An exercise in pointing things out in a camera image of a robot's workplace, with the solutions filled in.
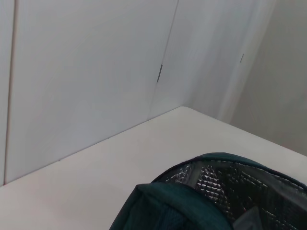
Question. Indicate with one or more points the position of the dark teal insulated bag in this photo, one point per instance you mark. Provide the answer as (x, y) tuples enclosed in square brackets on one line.
[(172, 206)]

